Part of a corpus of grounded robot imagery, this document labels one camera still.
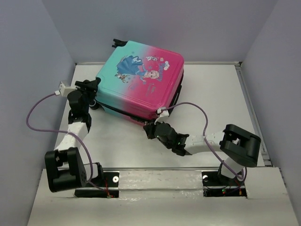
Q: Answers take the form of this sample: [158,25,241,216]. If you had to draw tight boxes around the pink and teal suitcase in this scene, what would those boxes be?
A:
[90,39,184,124]

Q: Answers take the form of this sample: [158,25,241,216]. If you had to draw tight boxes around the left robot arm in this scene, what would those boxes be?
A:
[45,78,104,193]

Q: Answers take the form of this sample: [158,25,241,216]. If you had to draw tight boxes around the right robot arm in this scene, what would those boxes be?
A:
[143,122,261,185]

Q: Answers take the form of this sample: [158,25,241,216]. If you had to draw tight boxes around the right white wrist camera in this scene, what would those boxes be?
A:
[154,107,169,124]

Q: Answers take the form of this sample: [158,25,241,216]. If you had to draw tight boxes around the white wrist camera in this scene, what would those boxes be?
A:
[58,81,76,97]
[154,107,169,124]

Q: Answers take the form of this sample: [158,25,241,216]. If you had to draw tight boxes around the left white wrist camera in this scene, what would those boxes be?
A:
[58,81,76,97]

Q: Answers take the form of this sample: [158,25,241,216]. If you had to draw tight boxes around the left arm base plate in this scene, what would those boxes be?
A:
[74,171,120,198]

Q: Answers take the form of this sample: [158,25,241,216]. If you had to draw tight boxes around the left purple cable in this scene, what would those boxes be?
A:
[25,91,111,197]

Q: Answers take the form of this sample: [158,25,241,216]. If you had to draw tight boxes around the purple cable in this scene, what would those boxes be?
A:
[25,91,111,197]
[164,101,248,196]

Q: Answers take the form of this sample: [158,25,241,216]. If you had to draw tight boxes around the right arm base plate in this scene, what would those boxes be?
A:
[202,171,247,198]

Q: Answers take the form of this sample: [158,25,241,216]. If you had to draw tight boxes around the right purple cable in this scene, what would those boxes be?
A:
[164,101,248,196]

